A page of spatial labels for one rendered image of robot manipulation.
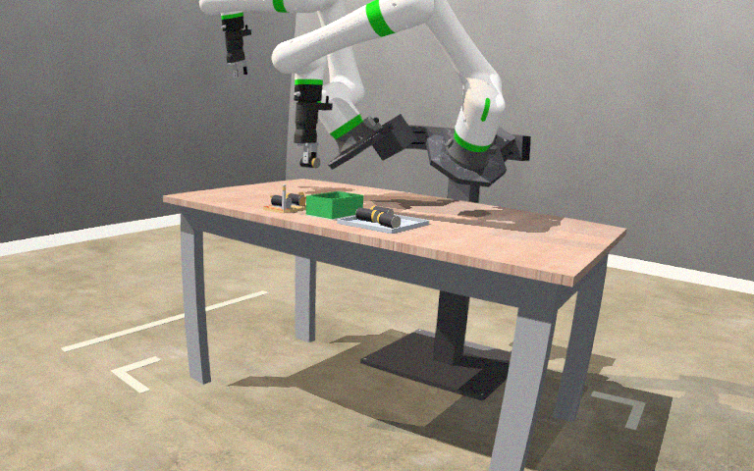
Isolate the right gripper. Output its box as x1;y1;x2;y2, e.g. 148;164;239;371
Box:
221;16;251;78

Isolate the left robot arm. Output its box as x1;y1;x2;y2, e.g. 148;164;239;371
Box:
272;0;506;169

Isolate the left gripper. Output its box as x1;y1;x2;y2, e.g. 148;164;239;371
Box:
294;84;333;164

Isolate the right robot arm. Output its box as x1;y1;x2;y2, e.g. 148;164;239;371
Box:
199;0;382;155

